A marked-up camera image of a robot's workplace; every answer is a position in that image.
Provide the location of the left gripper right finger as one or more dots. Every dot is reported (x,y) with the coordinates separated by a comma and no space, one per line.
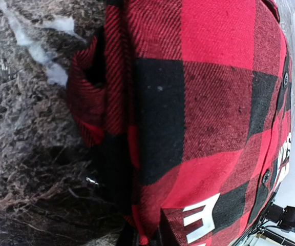
(168,228)

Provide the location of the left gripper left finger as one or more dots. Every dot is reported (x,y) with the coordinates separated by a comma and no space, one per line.
(128,236)

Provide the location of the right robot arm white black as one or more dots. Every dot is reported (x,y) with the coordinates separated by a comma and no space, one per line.
(274,216)

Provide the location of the red black plaid shirt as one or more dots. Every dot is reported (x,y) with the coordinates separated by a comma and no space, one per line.
(186,105)

